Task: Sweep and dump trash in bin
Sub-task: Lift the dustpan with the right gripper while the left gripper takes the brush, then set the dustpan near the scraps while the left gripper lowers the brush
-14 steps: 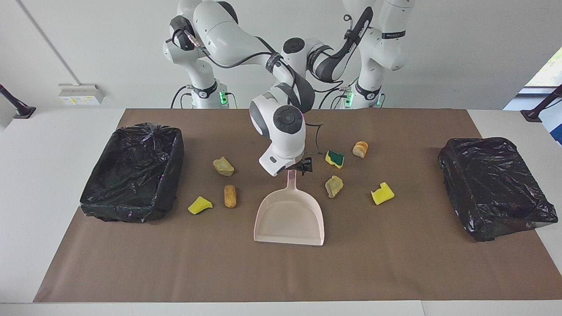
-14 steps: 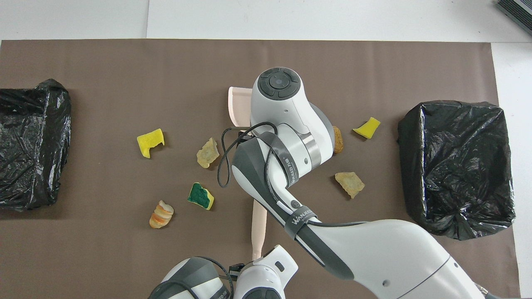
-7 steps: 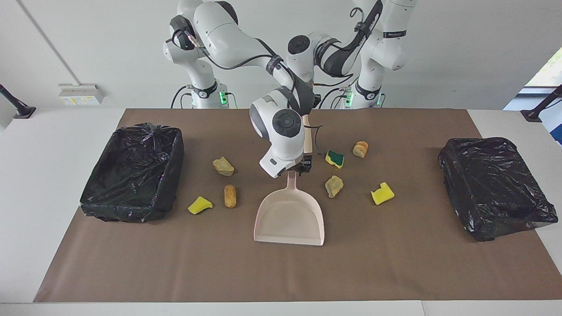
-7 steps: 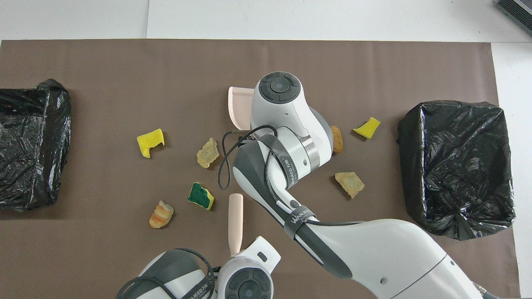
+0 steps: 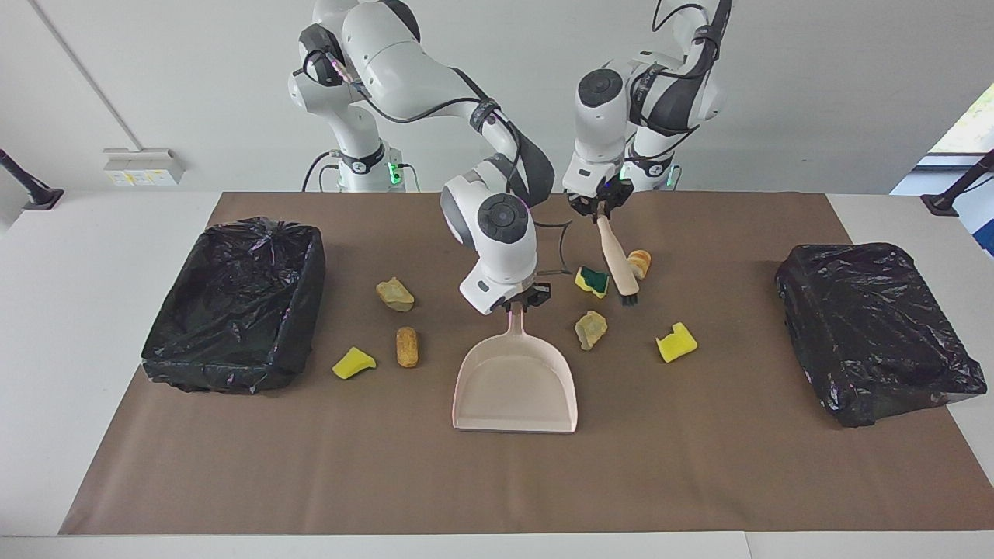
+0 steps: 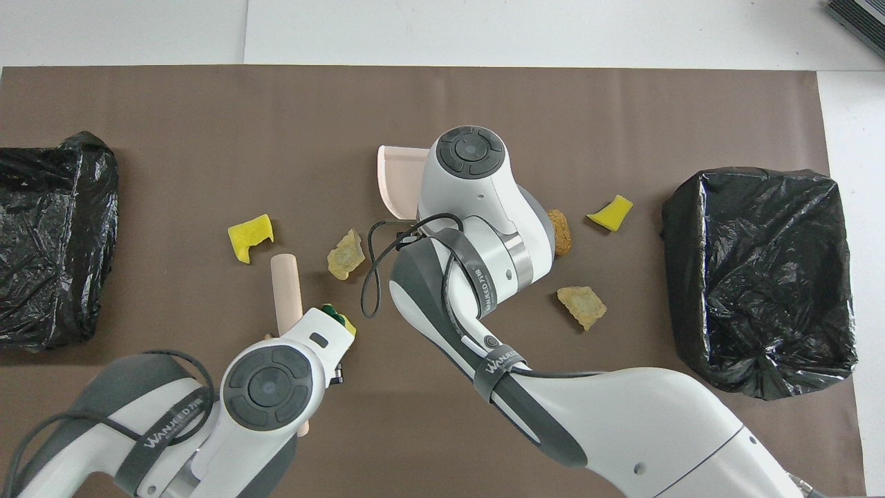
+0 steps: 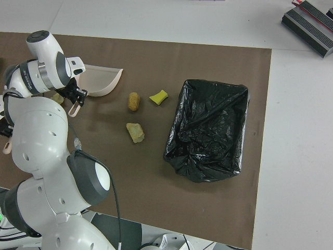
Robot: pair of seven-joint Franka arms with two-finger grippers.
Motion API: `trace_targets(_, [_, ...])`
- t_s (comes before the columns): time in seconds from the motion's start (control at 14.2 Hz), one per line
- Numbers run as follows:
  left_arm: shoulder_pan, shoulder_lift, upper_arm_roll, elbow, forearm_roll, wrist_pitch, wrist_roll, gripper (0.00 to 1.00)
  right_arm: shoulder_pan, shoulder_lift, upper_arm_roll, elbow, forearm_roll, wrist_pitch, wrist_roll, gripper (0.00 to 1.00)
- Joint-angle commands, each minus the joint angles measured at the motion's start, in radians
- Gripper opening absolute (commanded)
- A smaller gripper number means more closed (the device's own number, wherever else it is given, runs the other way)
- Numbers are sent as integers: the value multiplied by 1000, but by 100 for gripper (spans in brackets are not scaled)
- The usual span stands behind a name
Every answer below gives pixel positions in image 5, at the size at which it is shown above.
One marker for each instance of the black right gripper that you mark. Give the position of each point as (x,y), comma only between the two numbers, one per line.
(536,293)

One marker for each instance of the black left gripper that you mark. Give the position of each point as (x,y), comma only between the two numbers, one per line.
(586,194)

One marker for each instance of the orange striped bread piece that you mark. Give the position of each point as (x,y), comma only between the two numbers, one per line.
(641,264)

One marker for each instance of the green and yellow sponge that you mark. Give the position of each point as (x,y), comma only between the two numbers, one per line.
(594,279)

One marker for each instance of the pale yellow chunk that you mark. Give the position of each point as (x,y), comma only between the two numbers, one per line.
(590,330)
(396,296)

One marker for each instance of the pink plastic dustpan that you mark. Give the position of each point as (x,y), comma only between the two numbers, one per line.
(512,388)

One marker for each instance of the brown peanut shaped bread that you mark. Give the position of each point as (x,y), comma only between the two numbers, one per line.
(407,347)

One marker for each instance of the notched yellow sponge piece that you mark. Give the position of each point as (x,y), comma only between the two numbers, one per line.
(677,345)

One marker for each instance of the yellow sponge wedge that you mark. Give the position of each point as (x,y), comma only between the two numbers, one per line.
(353,363)

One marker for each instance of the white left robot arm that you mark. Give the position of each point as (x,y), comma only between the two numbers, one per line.
(594,132)

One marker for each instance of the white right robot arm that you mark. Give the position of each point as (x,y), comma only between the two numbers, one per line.
(388,54)

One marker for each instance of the black bag lined bin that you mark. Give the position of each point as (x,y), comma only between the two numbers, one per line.
(233,326)
(870,326)

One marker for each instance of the brown paper table mat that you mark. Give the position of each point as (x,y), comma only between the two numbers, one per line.
(497,481)

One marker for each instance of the black camera stand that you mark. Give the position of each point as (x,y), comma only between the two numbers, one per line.
(35,194)
(943,203)

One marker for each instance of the window with dark frame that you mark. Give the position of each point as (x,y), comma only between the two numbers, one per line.
(974,124)

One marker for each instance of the white wall socket box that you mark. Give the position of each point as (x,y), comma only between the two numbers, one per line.
(144,167)

